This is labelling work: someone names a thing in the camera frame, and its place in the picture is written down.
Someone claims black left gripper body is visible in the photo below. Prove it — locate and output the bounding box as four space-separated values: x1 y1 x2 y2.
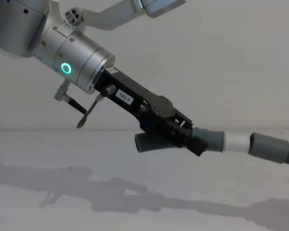
93 68 176 133

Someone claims white connector tube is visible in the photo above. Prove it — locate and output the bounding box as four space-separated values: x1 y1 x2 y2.
222 131 252 154

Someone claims grey corrugated hose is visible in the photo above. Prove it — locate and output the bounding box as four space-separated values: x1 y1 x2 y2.
134 127 225 154
247 132 289 167

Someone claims plain pale wall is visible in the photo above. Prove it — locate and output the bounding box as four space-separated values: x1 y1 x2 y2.
0 0 289 133

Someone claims thin dark cable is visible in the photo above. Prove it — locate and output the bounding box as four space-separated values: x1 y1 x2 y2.
53 80 116 129

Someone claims white table cloth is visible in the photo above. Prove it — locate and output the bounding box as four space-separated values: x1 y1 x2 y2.
0 130 289 231

